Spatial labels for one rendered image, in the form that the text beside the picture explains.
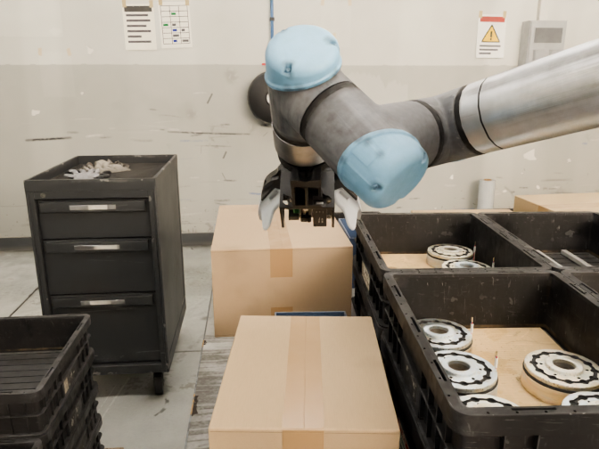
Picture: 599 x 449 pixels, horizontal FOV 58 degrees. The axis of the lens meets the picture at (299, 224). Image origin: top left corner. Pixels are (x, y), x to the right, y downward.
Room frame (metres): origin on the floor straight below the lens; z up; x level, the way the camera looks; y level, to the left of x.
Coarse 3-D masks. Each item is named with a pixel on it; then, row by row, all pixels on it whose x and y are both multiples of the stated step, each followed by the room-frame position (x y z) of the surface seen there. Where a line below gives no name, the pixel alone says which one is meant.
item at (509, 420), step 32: (384, 288) 0.82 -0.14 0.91; (576, 288) 0.78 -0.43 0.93; (416, 320) 0.67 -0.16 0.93; (416, 352) 0.60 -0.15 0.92; (448, 384) 0.51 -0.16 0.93; (448, 416) 0.47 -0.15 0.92; (480, 416) 0.45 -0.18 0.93; (512, 416) 0.45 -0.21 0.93; (544, 416) 0.46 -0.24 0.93; (576, 416) 0.46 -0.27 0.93
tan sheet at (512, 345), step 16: (480, 336) 0.81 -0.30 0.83; (496, 336) 0.81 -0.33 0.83; (512, 336) 0.81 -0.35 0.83; (528, 336) 0.81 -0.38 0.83; (544, 336) 0.81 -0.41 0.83; (480, 352) 0.76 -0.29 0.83; (512, 352) 0.76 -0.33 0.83; (528, 352) 0.76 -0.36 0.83; (496, 368) 0.71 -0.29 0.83; (512, 368) 0.71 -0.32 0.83; (512, 384) 0.67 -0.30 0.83; (512, 400) 0.63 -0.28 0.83; (528, 400) 0.63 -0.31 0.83
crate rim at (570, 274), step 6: (564, 270) 0.86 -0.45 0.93; (570, 270) 0.86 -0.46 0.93; (576, 270) 0.86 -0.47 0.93; (582, 270) 0.86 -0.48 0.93; (588, 270) 0.86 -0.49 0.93; (594, 270) 0.86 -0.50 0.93; (570, 276) 0.83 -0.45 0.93; (576, 282) 0.80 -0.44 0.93; (582, 282) 0.80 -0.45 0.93; (582, 288) 0.78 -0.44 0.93; (588, 288) 0.78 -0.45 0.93; (594, 294) 0.75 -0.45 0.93
